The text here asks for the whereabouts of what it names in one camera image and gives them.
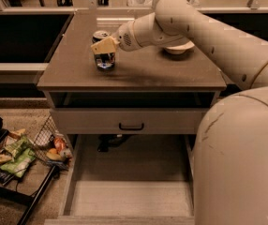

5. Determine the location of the green chip bag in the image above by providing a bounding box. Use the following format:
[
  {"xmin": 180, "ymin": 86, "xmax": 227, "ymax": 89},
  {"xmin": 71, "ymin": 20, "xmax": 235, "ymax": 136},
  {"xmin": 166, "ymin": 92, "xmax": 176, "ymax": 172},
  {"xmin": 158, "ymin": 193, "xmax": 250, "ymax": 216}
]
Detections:
[{"xmin": 1, "ymin": 148, "xmax": 36, "ymax": 178}]

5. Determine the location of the wire mesh basket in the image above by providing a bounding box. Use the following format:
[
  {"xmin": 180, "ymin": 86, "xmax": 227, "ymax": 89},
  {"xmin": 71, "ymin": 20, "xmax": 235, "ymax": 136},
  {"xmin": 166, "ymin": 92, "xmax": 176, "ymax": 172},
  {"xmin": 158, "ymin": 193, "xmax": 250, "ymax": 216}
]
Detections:
[{"xmin": 34, "ymin": 116, "xmax": 72, "ymax": 171}]

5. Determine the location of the open grey middle drawer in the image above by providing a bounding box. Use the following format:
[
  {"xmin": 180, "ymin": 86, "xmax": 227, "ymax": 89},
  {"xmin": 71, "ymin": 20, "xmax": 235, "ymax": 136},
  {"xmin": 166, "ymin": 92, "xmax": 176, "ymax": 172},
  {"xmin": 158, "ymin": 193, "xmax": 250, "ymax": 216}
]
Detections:
[{"xmin": 44, "ymin": 135, "xmax": 194, "ymax": 225}]

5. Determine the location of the orange snack packet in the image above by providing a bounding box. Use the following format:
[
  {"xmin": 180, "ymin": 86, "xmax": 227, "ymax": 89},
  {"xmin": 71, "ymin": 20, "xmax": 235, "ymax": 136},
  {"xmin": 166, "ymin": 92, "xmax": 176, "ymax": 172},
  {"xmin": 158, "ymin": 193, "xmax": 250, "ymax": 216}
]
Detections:
[{"xmin": 53, "ymin": 137, "xmax": 67, "ymax": 153}]

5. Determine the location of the light green snack bag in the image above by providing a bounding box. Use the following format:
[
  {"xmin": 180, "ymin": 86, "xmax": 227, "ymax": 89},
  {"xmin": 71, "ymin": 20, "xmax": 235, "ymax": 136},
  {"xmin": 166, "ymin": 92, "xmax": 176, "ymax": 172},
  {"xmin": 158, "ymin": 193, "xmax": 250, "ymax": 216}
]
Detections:
[{"xmin": 5, "ymin": 136, "xmax": 31, "ymax": 158}]

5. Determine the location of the white paper bowl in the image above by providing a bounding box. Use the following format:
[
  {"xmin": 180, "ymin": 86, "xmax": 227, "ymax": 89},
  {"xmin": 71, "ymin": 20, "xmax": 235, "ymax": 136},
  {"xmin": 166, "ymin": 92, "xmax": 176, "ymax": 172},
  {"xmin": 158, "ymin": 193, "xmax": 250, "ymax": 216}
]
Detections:
[{"xmin": 165, "ymin": 41, "xmax": 194, "ymax": 55}]

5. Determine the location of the black drawer handle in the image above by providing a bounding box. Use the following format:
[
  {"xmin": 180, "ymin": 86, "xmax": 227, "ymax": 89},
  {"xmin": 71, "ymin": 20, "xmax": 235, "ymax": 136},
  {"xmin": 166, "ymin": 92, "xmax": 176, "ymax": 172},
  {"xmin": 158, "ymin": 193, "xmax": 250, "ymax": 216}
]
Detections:
[{"xmin": 118, "ymin": 123, "xmax": 144, "ymax": 131}]

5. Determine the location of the grey drawer cabinet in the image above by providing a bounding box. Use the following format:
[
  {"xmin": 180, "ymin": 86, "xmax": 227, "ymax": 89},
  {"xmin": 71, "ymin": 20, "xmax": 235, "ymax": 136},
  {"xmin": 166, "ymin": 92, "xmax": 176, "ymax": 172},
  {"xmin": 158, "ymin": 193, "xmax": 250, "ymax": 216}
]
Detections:
[{"xmin": 36, "ymin": 9, "xmax": 228, "ymax": 157}]

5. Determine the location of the closed grey top drawer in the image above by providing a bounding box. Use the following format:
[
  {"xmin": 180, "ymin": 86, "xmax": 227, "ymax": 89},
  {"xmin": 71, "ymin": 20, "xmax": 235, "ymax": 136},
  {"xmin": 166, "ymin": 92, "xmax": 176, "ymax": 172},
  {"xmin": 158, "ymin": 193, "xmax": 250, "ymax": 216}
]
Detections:
[{"xmin": 51, "ymin": 108, "xmax": 207, "ymax": 134}]

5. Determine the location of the dark blue snack bag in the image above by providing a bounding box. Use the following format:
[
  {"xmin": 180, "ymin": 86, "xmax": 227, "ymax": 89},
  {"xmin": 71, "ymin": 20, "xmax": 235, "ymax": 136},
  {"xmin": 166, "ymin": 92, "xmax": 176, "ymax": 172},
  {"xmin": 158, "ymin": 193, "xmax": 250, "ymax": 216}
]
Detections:
[{"xmin": 0, "ymin": 169, "xmax": 14, "ymax": 186}]

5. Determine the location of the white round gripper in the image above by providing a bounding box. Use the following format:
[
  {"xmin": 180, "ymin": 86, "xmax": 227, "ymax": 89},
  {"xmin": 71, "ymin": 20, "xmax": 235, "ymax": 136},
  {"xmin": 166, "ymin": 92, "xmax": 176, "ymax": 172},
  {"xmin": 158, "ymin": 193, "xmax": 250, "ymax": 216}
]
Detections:
[{"xmin": 91, "ymin": 21, "xmax": 138, "ymax": 54}]

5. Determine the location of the blue pepsi can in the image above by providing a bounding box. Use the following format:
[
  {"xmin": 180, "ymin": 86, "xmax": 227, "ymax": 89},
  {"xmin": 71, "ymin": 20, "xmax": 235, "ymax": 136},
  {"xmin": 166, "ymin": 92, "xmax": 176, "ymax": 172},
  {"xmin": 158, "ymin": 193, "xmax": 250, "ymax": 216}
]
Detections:
[{"xmin": 92, "ymin": 30, "xmax": 115, "ymax": 70}]

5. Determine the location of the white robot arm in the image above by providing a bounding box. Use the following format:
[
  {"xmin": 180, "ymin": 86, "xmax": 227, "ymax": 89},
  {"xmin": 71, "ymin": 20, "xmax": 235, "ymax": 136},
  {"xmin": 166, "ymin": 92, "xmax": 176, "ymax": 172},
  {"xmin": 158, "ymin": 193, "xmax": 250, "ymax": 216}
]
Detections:
[{"xmin": 91, "ymin": 0, "xmax": 268, "ymax": 225}]

